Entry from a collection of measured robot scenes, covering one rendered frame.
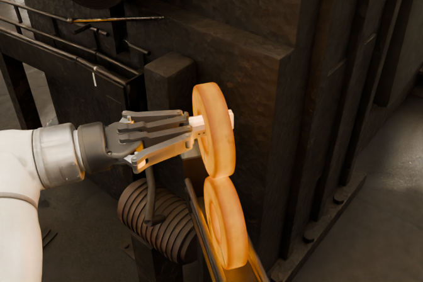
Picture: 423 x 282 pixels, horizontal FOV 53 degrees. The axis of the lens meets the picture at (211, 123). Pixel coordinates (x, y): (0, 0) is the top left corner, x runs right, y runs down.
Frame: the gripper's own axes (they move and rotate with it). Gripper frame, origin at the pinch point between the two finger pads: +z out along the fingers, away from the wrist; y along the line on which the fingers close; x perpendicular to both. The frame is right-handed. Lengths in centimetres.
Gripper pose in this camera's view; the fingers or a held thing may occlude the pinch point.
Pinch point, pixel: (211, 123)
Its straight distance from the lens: 68.0
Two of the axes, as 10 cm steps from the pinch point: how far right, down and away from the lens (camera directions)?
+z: 9.6, -2.0, 1.8
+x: -0.4, -7.8, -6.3
